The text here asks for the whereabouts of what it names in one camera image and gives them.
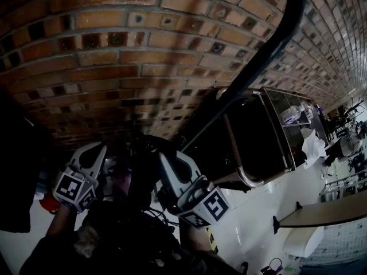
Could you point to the wooden table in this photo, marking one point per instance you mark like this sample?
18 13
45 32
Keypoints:
327 213

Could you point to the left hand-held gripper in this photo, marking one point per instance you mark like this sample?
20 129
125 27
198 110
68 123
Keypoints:
70 189

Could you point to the person's left forearm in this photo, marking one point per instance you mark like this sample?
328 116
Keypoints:
61 222

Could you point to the white chair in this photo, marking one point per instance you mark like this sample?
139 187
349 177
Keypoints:
302 241

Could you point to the black metal coat rack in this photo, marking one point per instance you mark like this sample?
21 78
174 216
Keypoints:
289 19

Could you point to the clear plastic bottle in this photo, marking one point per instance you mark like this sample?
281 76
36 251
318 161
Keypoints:
292 114

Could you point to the white cloth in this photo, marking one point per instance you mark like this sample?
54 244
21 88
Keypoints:
313 149

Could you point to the dark hanging garment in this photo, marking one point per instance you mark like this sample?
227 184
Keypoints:
20 168

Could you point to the stainless steel cart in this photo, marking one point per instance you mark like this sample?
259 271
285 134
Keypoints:
258 136

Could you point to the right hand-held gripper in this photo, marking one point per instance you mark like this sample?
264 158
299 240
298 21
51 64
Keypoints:
200 203

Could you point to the black bag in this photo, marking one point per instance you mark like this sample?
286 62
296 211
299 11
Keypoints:
143 153

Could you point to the person's right forearm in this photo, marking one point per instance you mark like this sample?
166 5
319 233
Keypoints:
195 236

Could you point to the red object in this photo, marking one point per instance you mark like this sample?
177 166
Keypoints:
48 205

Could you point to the person's camouflage jacket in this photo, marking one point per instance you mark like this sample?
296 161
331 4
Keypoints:
120 239

